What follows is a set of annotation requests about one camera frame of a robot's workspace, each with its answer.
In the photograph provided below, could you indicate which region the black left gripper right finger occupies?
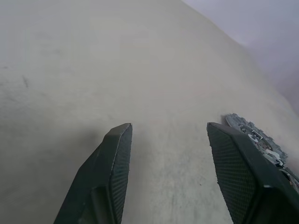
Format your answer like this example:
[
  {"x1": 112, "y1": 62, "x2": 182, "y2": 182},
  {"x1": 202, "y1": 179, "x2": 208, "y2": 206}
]
[{"x1": 206, "y1": 121, "x2": 299, "y2": 224}]

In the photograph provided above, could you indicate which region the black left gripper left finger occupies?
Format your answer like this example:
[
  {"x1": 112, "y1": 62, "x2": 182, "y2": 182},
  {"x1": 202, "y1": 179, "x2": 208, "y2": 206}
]
[{"x1": 53, "y1": 123, "x2": 133, "y2": 224}]

